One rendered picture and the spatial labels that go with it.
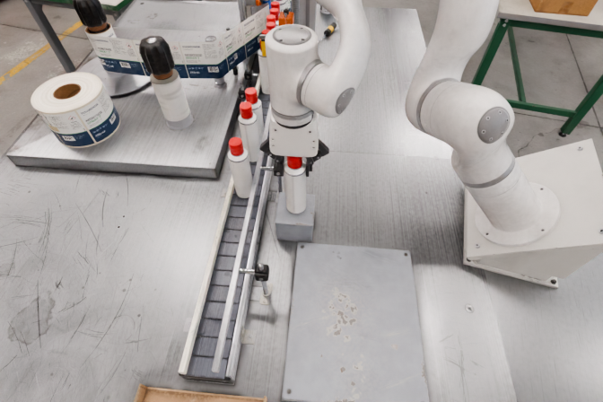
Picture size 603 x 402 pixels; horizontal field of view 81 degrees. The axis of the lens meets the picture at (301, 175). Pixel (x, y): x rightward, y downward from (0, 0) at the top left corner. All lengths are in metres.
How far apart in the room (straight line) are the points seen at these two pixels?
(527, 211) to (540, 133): 2.02
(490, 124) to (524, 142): 2.13
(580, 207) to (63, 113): 1.36
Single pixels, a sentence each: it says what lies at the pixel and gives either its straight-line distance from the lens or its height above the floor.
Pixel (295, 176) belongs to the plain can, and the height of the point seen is 1.08.
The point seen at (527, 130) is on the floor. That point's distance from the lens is 2.92.
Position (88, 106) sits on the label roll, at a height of 1.01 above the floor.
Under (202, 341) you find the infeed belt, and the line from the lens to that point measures 0.86.
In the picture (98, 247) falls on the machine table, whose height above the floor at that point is 0.83.
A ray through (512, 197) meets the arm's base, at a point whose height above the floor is 1.06.
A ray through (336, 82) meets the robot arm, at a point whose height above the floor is 1.37.
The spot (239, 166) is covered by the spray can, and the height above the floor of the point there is 1.02.
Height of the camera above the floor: 1.69
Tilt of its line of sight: 51 degrees down
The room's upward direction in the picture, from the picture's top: straight up
